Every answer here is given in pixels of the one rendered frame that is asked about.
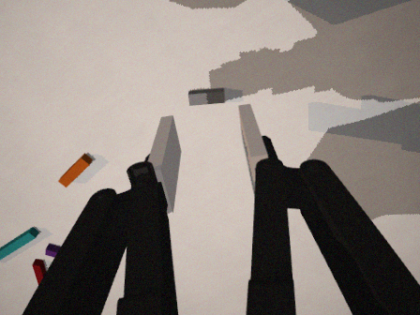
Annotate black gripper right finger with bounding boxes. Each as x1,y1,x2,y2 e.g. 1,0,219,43
238,104,420,315

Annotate turquoise rod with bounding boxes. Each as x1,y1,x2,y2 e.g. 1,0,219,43
0,227,39,260

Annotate dark grey rectangular bar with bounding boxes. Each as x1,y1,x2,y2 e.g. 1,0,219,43
188,88,225,106

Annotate orange rod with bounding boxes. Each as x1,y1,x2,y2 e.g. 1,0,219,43
58,153,93,187

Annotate dark red rod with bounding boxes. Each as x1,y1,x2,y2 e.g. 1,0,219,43
32,259,46,285

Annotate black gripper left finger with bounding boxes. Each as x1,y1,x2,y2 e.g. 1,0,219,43
22,115,181,315

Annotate dark purple rod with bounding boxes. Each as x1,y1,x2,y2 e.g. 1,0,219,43
45,244,60,257

